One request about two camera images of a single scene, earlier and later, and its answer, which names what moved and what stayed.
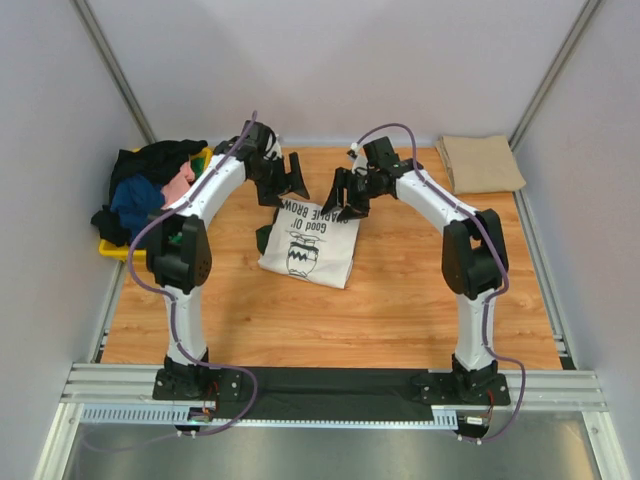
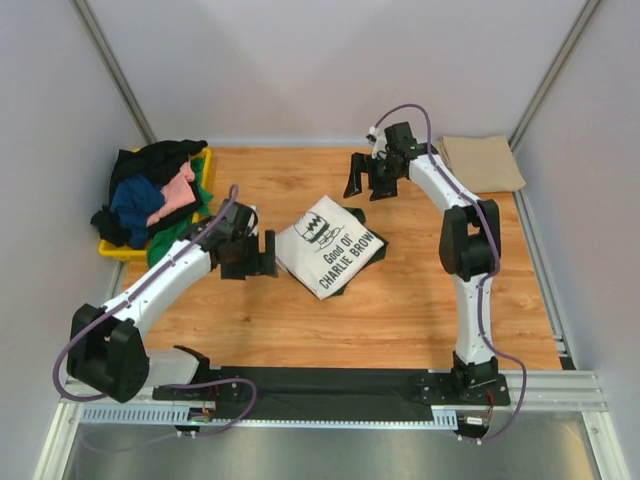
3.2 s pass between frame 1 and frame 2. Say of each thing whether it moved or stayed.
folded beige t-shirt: stayed
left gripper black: moved
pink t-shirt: stayed
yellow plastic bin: stayed
